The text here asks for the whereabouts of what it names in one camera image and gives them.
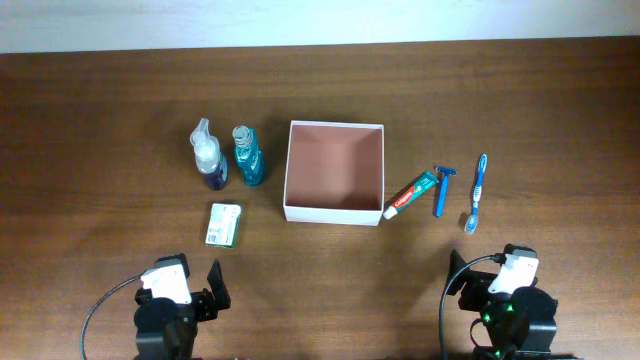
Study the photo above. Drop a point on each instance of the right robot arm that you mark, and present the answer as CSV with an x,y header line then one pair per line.
x,y
527,327

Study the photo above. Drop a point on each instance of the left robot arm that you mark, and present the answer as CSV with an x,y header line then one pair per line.
x,y
168,313

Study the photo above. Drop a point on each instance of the green white soap box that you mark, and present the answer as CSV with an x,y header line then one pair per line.
x,y
223,225

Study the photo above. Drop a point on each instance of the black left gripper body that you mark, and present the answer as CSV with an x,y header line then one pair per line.
x,y
201,301

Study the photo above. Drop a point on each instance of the blue disposable razor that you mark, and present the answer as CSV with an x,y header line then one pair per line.
x,y
446,174

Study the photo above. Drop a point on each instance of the teal mouthwash bottle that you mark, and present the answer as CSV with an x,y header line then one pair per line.
x,y
248,155

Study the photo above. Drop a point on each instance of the green red toothpaste tube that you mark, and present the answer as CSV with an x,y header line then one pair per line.
x,y
425,182

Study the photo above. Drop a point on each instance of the blue white toothbrush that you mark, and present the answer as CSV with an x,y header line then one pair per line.
x,y
472,221

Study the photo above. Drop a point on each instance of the white cardboard box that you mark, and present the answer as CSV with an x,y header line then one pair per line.
x,y
335,173

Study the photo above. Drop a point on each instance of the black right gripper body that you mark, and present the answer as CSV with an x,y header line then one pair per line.
x,y
473,291

